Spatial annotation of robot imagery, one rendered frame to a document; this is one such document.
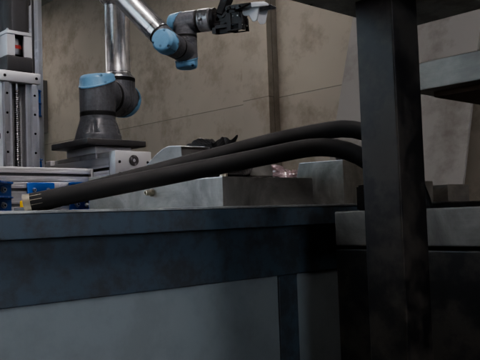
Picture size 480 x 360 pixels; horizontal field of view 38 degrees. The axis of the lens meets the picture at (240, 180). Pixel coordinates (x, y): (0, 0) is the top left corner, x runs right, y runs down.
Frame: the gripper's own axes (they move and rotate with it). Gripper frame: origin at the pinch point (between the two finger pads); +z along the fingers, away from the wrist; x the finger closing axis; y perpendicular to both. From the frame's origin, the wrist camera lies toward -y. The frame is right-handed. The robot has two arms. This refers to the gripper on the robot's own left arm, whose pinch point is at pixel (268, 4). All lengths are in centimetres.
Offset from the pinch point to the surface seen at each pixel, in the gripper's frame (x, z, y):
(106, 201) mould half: 74, -21, 53
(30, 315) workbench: 140, 6, 61
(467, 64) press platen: 94, 62, 31
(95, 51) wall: -464, -347, -59
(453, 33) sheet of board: -233, 46, -8
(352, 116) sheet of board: -244, -22, 37
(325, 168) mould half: 50, 26, 50
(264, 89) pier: -324, -108, 10
